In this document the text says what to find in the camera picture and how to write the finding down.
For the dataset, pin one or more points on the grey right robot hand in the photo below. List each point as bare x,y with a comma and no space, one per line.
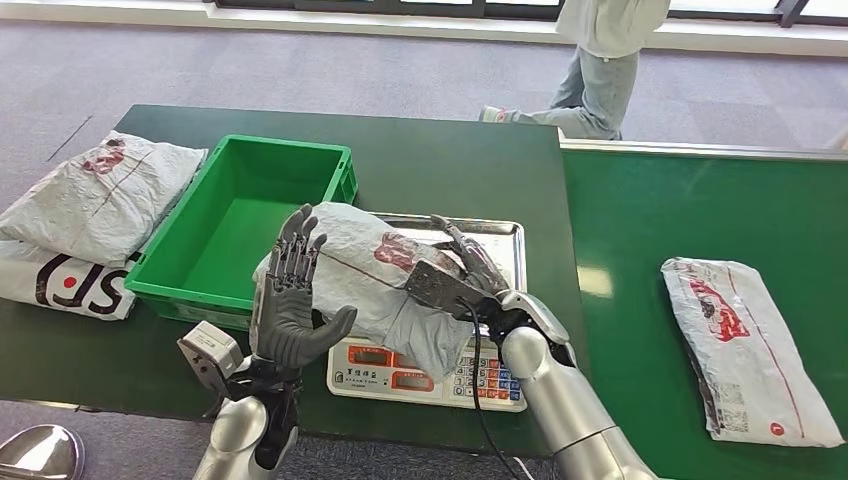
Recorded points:
480,265

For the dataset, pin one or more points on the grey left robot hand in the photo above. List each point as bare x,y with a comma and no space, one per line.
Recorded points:
285,324

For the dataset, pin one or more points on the green conveyor belt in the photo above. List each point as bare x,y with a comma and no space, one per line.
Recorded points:
696,218

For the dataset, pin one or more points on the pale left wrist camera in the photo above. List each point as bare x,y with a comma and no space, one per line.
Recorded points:
208,354

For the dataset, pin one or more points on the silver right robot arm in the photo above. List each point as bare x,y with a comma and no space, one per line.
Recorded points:
556,397

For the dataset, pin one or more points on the white scale with steel tray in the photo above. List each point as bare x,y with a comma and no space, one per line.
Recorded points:
361,391

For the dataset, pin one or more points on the dark right wrist camera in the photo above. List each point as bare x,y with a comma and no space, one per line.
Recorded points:
440,285

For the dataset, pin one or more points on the shiny silver robot shell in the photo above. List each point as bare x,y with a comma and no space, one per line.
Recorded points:
40,454

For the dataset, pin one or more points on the silver conveyor side rail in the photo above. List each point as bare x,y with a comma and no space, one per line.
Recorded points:
696,150

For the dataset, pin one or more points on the green plastic crate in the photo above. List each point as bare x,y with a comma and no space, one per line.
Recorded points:
225,238

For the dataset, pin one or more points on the grey parcel bag red print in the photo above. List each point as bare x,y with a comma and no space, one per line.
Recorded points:
358,265
99,199
748,358

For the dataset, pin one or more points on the white SF parcel bag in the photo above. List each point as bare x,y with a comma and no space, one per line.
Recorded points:
66,287

